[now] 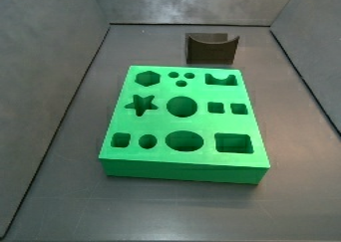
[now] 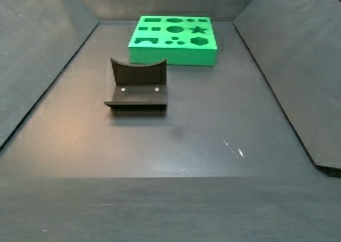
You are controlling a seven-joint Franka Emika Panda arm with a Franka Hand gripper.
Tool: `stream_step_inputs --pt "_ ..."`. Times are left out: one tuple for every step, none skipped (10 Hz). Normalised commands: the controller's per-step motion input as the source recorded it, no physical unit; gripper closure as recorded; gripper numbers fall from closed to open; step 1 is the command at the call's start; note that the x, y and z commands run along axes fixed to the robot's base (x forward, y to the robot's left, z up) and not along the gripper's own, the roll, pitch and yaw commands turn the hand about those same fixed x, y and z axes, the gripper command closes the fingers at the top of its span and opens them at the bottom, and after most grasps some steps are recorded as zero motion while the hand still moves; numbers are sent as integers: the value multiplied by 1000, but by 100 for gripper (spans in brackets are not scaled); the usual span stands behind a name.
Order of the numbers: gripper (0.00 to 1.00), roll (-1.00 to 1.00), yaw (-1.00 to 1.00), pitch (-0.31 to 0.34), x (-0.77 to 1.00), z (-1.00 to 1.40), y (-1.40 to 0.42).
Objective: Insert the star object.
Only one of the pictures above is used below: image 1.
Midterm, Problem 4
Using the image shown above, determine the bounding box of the green shape sorter block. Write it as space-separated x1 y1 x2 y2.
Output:
98 66 270 184

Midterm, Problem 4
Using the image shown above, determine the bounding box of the black curved cradle block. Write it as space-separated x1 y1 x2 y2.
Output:
184 33 239 65

